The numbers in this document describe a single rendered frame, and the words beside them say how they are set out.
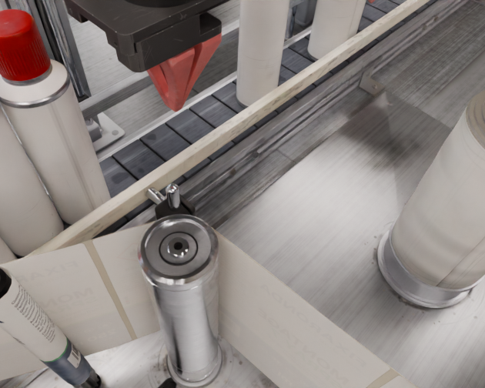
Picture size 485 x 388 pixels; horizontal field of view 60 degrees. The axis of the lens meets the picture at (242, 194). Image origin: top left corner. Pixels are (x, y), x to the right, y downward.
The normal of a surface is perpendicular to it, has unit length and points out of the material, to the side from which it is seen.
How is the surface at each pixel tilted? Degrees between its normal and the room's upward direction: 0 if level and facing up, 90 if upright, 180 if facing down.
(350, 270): 0
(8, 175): 90
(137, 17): 0
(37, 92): 42
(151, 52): 90
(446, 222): 88
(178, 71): 111
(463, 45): 0
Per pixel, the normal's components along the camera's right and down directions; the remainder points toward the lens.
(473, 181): -0.85, 0.39
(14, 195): 0.67, 0.61
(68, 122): 0.84, 0.46
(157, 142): 0.05, -0.60
